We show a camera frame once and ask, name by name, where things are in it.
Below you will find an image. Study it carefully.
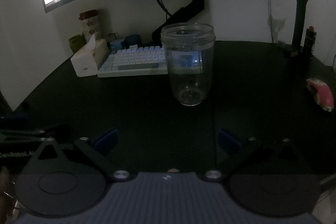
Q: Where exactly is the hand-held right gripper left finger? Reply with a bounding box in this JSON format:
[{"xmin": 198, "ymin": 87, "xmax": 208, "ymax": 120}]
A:
[{"xmin": 26, "ymin": 129, "xmax": 132, "ymax": 182}]

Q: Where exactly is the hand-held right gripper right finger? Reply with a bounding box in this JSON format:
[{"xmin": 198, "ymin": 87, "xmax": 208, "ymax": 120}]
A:
[{"xmin": 203, "ymin": 128, "xmax": 313, "ymax": 182}]

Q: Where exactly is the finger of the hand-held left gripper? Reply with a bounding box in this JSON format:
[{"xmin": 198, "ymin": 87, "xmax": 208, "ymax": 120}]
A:
[{"xmin": 0, "ymin": 113, "xmax": 72, "ymax": 147}]

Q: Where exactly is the clear plastic jar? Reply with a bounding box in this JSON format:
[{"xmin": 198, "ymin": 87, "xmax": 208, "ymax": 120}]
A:
[{"xmin": 160, "ymin": 24, "xmax": 216, "ymax": 106}]

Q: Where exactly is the person's left hand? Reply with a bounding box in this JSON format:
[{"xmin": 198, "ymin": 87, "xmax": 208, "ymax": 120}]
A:
[{"xmin": 0, "ymin": 166, "xmax": 12, "ymax": 198}]

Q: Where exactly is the white tissue box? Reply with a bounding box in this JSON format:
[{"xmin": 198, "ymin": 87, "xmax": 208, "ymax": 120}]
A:
[{"xmin": 70, "ymin": 33, "xmax": 109, "ymax": 77}]

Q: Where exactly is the white mechanical keyboard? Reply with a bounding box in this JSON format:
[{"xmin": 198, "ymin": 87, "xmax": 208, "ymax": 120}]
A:
[{"xmin": 97, "ymin": 46, "xmax": 168, "ymax": 78}]

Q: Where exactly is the light blue cup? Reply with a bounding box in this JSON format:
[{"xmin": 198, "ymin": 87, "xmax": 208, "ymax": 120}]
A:
[{"xmin": 109, "ymin": 39, "xmax": 126, "ymax": 50}]

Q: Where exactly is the green box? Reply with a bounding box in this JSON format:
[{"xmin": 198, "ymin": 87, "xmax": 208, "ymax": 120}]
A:
[{"xmin": 69, "ymin": 34, "xmax": 88, "ymax": 53}]

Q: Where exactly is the dark blue mug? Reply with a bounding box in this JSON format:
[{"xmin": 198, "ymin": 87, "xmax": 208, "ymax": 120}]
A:
[{"xmin": 125, "ymin": 34, "xmax": 142, "ymax": 47}]

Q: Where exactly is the floral tumbler with red lid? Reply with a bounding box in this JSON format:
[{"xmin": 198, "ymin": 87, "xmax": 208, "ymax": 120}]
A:
[{"xmin": 79, "ymin": 9, "xmax": 103, "ymax": 42}]

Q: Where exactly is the black headphone stand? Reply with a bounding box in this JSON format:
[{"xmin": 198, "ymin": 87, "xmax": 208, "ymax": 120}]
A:
[{"xmin": 287, "ymin": 0, "xmax": 313, "ymax": 58}]

